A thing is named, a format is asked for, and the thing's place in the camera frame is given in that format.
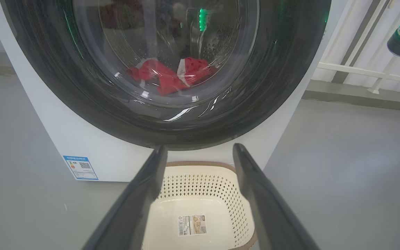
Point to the steel perforated washer drum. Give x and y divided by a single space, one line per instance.
217 45

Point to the white metal railing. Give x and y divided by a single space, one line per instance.
359 71

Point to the cream perforated laundry basket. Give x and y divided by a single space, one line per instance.
200 194

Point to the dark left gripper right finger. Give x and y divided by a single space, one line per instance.
269 215

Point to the paper label with barcode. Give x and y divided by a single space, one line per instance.
192 225

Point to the white washing machine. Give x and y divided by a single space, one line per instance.
82 139

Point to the dark round washing machine door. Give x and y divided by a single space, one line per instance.
64 80

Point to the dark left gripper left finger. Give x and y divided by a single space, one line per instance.
130 211

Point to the blue energy label sticker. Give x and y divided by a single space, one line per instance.
81 168

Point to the red garment with white trim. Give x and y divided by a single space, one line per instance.
167 78

